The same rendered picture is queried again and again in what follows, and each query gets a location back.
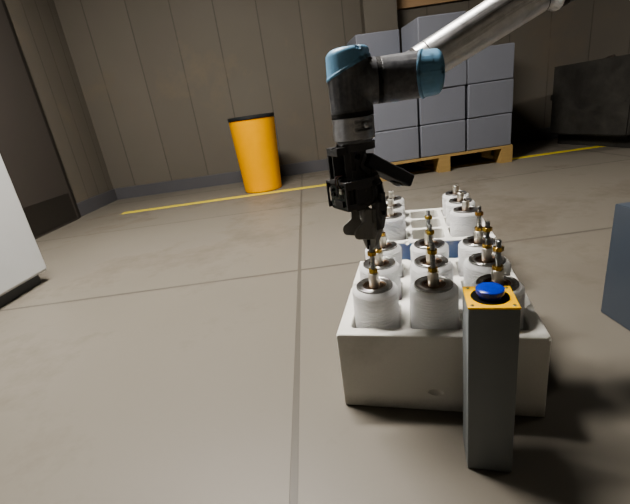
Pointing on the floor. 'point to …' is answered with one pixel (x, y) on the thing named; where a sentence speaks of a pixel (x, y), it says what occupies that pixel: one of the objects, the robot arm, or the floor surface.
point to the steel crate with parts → (603, 101)
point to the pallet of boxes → (446, 104)
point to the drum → (257, 151)
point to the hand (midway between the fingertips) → (373, 242)
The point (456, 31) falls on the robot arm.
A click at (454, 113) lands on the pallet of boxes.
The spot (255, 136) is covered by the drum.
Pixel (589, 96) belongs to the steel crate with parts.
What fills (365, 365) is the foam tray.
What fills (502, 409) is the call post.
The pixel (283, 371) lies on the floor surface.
